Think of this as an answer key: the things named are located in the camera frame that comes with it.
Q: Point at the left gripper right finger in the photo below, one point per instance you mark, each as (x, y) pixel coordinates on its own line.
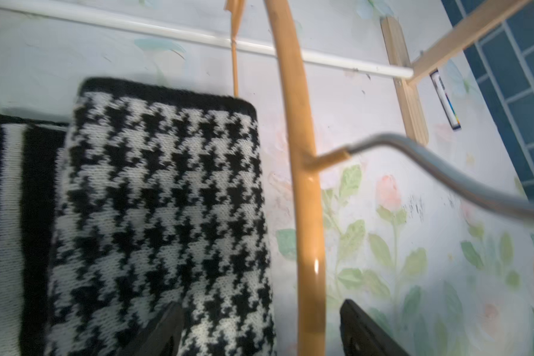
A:
(362, 336)

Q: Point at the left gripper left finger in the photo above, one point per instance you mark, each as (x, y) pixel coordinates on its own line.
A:
(161, 336)

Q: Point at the wooden clothes hanger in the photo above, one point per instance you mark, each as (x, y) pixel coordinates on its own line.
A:
(305, 178)

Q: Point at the black white houndstooth scarf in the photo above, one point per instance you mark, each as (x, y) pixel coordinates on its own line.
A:
(150, 195)

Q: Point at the floral table mat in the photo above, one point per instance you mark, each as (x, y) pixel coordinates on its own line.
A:
(43, 62)

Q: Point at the wooden clothes rack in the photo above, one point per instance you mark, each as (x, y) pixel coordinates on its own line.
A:
(407, 74)

